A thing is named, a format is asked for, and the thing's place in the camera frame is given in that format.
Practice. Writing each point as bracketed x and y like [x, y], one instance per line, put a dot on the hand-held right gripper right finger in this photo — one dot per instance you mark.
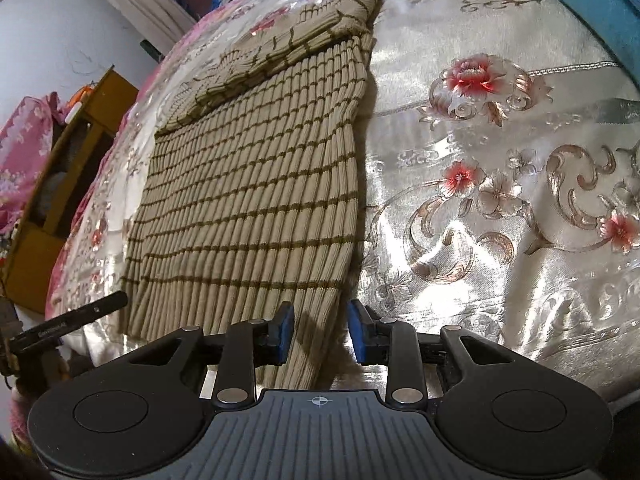
[357, 332]

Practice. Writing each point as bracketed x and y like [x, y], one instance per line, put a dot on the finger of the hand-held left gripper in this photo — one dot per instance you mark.
[75, 317]

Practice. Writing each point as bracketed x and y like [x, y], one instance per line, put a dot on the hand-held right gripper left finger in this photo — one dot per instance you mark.
[285, 332]

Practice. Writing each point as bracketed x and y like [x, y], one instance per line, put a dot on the beige striped knit sweater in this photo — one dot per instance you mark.
[250, 200]

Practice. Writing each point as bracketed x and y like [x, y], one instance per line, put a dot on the wooden cabinet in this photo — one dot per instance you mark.
[60, 200]

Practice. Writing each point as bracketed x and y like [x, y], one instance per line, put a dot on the pink floral cloth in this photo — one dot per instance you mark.
[25, 160]

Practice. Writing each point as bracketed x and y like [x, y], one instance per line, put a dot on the floral satin bed cover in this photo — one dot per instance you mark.
[500, 185]

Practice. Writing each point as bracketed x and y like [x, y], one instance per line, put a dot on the white item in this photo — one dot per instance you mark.
[75, 110]

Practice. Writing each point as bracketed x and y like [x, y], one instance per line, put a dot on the orange item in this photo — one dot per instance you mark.
[85, 92]

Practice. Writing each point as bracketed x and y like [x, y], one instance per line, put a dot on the dark green object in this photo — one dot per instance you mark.
[151, 50]

